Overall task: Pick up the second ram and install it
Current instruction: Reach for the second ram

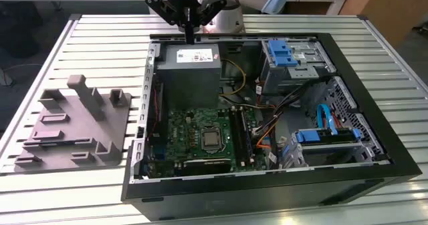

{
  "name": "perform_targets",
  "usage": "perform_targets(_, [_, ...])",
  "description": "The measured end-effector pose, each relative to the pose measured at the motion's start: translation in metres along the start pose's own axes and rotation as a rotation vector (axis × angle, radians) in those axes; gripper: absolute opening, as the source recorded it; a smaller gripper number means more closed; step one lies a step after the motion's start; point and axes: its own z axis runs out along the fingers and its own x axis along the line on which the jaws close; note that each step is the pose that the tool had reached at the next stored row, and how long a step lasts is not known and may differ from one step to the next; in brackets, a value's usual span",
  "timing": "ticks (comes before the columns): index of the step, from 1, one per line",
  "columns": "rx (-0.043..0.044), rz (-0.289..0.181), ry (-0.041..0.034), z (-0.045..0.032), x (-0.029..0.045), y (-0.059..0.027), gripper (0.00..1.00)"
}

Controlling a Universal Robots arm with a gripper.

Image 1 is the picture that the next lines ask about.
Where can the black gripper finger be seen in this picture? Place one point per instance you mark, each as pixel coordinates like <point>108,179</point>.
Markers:
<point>166,12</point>
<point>210,12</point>

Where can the dark RAM stick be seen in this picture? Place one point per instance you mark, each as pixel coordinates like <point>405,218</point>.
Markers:
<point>60,142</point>
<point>248,137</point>

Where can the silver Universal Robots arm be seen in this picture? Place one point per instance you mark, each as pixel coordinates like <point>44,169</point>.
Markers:
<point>226,17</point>

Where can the blue drive bay latch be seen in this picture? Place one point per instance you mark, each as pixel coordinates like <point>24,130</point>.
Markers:
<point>278,52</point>

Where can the grey power supply unit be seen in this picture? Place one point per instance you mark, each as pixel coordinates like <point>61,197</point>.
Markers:
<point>186,84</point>

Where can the metal drive cage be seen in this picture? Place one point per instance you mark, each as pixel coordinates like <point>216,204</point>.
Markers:
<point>300,72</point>

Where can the black office chair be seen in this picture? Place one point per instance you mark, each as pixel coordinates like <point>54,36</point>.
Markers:
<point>20,29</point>

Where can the green motherboard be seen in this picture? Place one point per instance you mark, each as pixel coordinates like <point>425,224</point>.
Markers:
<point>180,134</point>

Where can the silver CPU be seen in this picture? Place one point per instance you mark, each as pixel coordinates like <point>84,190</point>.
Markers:
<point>209,138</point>

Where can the wooden cabinet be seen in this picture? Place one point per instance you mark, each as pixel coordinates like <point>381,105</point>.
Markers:
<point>394,9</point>

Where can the black CPU socket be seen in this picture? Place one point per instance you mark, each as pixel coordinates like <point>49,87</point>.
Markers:
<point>210,151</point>

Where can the grey parts rack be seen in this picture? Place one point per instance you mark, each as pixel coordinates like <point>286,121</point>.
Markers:
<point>76,134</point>

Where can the black graphics card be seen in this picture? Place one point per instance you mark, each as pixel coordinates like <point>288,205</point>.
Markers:
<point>206,166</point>

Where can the hard disk in blue carrier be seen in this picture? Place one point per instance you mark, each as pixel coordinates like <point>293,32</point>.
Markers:
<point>333,137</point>

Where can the metal disk bay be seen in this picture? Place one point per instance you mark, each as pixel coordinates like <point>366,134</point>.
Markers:
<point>333,151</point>

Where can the black open PC case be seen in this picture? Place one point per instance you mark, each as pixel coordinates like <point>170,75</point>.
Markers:
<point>233,197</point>

